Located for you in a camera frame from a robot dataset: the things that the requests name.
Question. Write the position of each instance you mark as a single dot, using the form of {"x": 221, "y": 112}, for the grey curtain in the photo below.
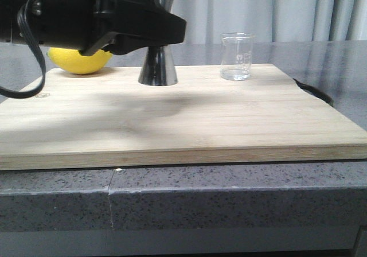
{"x": 273, "y": 20}

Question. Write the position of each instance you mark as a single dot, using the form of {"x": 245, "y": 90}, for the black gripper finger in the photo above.
{"x": 122, "y": 26}

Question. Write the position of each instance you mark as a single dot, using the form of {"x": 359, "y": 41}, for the small glass beaker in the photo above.
{"x": 236, "y": 62}

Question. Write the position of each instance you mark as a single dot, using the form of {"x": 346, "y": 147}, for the black board strap handle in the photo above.
{"x": 315, "y": 92}

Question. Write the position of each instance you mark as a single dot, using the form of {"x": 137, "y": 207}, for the wooden cutting board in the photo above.
{"x": 109, "y": 119}

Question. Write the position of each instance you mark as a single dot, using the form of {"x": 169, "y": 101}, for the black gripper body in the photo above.
{"x": 59, "y": 23}

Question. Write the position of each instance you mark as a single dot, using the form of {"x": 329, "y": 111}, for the steel double jigger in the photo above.
{"x": 157, "y": 67}

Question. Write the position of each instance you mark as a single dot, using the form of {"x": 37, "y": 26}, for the yellow lemon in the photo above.
{"x": 72, "y": 61}

